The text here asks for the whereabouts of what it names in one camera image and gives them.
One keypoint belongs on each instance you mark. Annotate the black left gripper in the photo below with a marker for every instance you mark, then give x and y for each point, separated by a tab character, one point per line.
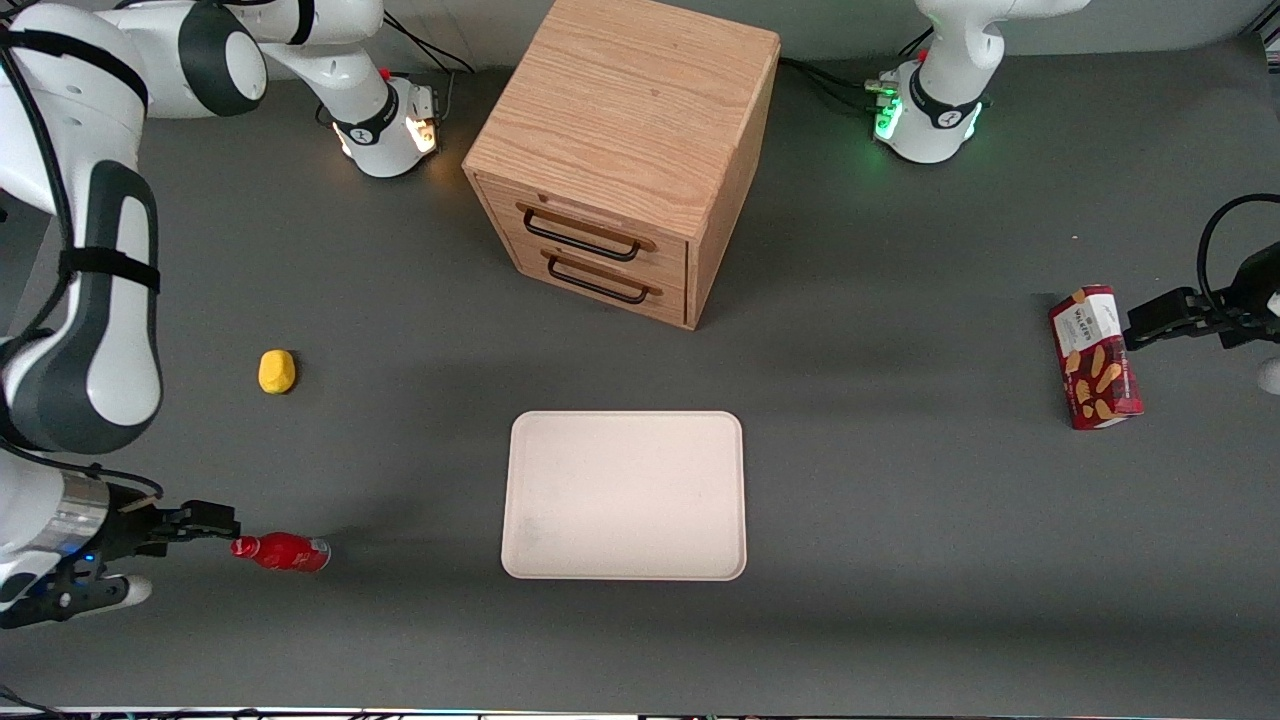
1254	289

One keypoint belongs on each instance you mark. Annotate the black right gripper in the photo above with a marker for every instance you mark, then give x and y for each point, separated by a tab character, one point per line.
122	530

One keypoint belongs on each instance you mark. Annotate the small red coke bottle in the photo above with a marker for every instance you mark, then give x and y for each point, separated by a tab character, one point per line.
285	552

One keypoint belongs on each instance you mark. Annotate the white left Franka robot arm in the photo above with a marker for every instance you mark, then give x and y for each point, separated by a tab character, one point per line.
945	70

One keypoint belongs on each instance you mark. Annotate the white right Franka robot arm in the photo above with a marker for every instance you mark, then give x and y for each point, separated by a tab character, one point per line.
100	350

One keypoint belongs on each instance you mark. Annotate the cream rectangular plastic tray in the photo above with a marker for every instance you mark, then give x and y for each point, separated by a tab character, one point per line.
625	495

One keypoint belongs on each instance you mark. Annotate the red tartan shortbread cookie box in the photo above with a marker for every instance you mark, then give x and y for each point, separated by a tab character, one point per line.
1095	370

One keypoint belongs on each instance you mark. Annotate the yellow lemon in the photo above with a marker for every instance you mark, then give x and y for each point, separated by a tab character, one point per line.
276	372

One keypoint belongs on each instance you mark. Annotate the dark grey table mat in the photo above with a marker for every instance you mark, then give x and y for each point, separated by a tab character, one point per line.
900	550

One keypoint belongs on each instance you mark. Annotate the wooden drawer front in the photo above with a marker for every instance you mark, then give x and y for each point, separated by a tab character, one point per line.
672	262
676	303

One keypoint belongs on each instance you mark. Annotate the wooden two-drawer cabinet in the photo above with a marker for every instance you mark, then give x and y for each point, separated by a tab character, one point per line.
620	100

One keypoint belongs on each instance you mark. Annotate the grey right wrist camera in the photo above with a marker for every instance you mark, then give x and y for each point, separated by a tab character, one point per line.
125	592

